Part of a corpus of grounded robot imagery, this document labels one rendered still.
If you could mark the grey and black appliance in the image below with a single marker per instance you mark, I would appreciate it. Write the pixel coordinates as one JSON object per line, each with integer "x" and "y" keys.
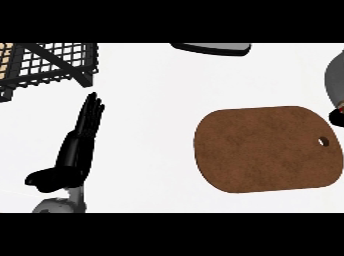
{"x": 212, "y": 48}

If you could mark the grey metal pot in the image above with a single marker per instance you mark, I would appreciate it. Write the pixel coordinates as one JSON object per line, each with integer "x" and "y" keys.
{"x": 337, "y": 78}

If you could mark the brown wooden cutting board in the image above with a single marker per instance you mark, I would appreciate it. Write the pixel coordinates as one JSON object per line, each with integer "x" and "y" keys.
{"x": 264, "y": 148}

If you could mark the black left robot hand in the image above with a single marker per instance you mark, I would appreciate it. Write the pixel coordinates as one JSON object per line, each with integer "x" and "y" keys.
{"x": 75, "y": 150}

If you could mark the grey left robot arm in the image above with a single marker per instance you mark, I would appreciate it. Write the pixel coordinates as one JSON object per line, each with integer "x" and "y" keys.
{"x": 60, "y": 204}

